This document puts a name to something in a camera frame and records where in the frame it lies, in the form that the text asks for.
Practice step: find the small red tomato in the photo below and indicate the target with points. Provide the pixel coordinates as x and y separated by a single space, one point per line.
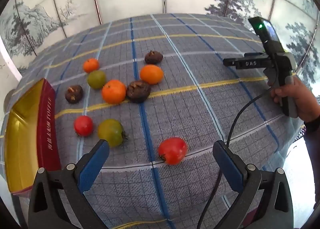
83 126

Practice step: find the small green tomato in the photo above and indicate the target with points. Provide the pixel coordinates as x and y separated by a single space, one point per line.
96 79

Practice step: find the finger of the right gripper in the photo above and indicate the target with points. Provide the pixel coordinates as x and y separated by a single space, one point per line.
248 63
255 54

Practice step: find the blue plaid tablecloth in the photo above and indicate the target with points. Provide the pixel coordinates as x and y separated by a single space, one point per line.
199 100

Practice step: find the large bumpy orange tangerine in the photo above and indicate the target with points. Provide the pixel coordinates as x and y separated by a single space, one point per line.
113 92

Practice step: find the brown fruit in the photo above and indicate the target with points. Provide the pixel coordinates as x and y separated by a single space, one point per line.
138 91
74 94
153 57

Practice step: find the painted landscape folding screen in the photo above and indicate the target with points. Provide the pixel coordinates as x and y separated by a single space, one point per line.
30 26

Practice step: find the smooth orange fruit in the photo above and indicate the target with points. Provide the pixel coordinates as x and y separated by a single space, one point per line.
151 74

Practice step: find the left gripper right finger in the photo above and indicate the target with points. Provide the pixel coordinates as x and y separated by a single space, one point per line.
275 209

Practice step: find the person's right hand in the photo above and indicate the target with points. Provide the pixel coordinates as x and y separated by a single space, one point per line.
306 102

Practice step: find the purple right sleeve forearm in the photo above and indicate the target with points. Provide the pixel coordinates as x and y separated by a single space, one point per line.
311 138

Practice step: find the red gold toffee tin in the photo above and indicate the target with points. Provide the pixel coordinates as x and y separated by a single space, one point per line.
30 138

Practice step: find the large red tomato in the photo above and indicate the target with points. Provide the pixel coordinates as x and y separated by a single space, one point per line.
173 150

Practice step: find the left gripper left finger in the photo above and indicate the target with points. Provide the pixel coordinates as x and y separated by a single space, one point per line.
46 209

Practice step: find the small orange tangerine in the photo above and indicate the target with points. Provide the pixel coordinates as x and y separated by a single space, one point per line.
91 65

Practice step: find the large green tomato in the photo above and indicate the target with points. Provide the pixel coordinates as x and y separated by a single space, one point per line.
112 131

